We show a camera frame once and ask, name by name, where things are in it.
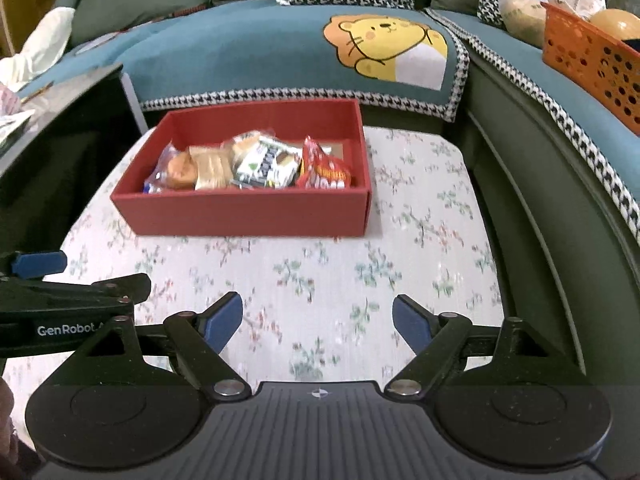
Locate pink white plastic bag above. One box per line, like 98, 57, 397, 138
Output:
0, 85, 23, 117

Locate clear plastic bag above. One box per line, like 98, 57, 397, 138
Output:
500, 0, 608, 51

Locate teal houndstooth-trim sofa cover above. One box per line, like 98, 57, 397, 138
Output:
425, 7, 640, 241

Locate red snack packet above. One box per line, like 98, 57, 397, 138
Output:
295, 136, 353, 191

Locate orange plastic basket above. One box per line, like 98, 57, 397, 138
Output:
541, 2, 640, 136

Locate red cardboard box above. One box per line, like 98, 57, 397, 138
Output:
110, 99, 373, 237

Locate clear orange pastry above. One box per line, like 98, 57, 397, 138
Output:
150, 142, 199, 192

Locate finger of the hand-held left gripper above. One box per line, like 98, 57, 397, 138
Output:
0, 273, 152, 314
0, 251, 69, 279

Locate white cloth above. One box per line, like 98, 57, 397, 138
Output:
0, 6, 76, 93

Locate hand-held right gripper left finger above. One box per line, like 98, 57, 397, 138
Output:
50, 291, 252, 402

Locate clear cream cake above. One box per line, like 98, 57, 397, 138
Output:
222, 130, 276, 161

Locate gold foil snack packet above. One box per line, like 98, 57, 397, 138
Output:
189, 145, 233, 191

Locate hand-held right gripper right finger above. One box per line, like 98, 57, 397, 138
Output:
384, 294, 586, 402

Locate yellow round object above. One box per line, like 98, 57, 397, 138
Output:
590, 8, 640, 41

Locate white papers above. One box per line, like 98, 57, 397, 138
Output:
0, 109, 37, 157

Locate white green wafer packet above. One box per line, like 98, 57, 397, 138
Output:
231, 136, 305, 190

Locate black side table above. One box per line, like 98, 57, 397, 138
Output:
0, 62, 148, 261

